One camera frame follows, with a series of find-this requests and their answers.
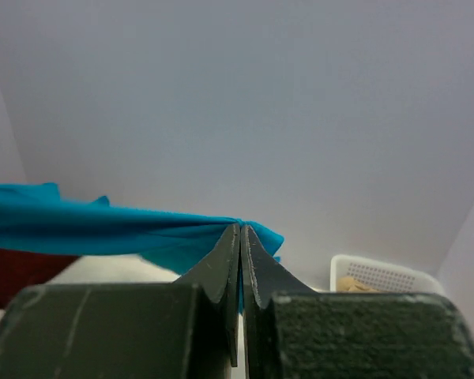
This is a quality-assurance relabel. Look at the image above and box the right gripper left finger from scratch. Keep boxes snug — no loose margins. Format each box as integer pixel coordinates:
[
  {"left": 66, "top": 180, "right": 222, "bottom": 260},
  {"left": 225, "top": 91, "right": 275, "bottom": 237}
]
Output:
[{"left": 0, "top": 224, "right": 240, "bottom": 379}]

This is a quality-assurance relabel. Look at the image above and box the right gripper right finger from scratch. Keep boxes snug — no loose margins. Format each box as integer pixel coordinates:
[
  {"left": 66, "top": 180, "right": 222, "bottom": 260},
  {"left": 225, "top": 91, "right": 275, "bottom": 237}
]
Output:
[{"left": 240, "top": 226, "right": 474, "bottom": 378}]

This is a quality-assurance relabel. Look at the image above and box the blue t shirt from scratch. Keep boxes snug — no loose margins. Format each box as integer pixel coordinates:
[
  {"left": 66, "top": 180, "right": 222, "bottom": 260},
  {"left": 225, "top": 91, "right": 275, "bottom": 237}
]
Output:
[{"left": 0, "top": 182, "right": 284, "bottom": 317}]

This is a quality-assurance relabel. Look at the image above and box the beige folded t shirt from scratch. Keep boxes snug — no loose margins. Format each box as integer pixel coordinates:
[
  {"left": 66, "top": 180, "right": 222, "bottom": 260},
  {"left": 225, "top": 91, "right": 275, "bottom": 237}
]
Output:
[{"left": 336, "top": 276, "right": 379, "bottom": 293}]

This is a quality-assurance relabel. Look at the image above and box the white plastic basket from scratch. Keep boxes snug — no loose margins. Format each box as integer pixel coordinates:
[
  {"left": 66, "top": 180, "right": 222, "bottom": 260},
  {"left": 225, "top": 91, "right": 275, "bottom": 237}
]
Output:
[{"left": 329, "top": 254, "right": 445, "bottom": 295}]

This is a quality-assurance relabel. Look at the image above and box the folded maroon t shirt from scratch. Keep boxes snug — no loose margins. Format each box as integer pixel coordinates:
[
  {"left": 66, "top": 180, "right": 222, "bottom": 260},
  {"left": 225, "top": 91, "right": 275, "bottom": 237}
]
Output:
[{"left": 0, "top": 249, "right": 80, "bottom": 310}]

